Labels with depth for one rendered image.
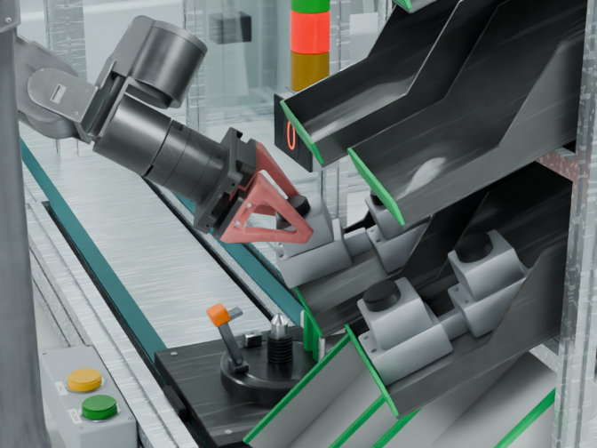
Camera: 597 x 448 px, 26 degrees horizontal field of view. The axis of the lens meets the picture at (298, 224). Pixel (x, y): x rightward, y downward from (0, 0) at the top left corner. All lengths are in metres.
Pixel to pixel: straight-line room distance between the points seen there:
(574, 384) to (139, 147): 0.41
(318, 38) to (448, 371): 0.68
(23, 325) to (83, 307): 0.99
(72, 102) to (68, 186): 1.24
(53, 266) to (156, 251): 0.21
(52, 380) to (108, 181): 0.83
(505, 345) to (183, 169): 0.31
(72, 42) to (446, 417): 1.42
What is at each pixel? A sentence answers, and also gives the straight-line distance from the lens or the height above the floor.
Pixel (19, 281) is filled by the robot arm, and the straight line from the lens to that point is 0.76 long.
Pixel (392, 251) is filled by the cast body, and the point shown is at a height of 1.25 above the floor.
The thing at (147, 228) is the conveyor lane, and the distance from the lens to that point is 2.13.
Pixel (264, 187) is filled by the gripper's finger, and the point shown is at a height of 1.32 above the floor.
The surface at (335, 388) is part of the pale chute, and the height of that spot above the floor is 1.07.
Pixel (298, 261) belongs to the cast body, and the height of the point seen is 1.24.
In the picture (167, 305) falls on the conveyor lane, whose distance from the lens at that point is 1.85.
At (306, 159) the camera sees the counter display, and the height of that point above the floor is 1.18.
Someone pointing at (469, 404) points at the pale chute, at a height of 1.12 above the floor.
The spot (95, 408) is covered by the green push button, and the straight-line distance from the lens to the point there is 1.49.
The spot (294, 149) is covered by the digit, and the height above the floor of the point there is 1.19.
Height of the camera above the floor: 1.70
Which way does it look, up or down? 22 degrees down
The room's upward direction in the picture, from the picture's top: straight up
